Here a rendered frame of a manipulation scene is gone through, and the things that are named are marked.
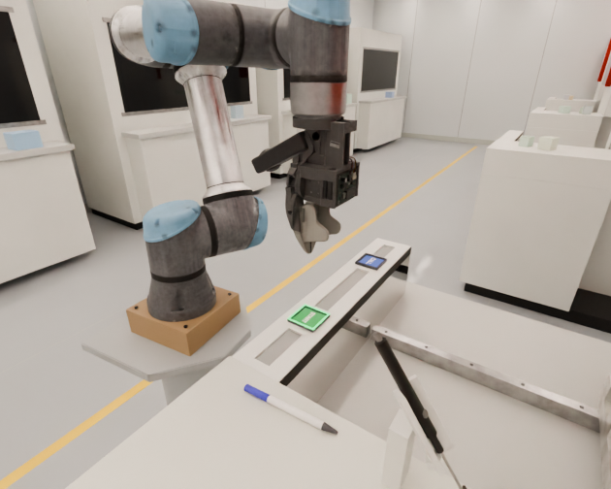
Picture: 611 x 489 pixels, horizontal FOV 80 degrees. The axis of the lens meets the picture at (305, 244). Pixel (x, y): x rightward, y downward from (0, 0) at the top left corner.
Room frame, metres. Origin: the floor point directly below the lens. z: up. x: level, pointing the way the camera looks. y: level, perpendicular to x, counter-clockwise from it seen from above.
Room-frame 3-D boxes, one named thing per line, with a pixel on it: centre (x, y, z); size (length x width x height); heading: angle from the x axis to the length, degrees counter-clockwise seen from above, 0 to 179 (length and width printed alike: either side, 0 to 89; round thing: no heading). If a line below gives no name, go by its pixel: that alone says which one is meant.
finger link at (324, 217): (0.54, -0.03, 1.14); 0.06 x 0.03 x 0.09; 56
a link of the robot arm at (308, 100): (0.53, -0.02, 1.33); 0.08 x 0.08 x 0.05
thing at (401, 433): (0.24, -0.11, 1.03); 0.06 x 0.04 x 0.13; 56
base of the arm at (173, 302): (0.71, 0.28, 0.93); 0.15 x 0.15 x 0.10
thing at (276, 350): (0.64, -0.08, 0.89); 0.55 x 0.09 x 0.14; 146
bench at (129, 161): (4.06, 1.32, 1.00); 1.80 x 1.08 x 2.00; 146
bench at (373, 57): (7.69, -1.16, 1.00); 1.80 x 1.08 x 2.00; 146
